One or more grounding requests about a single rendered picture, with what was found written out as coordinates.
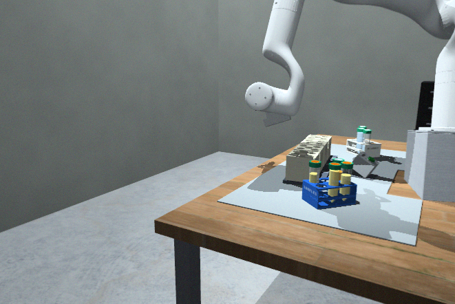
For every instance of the white bucket adapter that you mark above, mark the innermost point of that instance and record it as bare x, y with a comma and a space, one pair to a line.
322, 137
313, 148
318, 143

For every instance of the green-capped tube with orange cap dot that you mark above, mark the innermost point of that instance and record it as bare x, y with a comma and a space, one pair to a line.
314, 171
346, 174

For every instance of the cream bucket adapter with holes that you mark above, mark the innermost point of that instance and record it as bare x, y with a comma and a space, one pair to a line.
297, 165

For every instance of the green-capped tube with orange label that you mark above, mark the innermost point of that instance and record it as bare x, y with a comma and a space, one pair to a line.
334, 173

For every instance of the blue tube rack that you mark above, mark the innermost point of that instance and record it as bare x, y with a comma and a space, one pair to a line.
315, 196

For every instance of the grey table surface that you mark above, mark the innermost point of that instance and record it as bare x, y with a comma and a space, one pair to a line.
374, 214

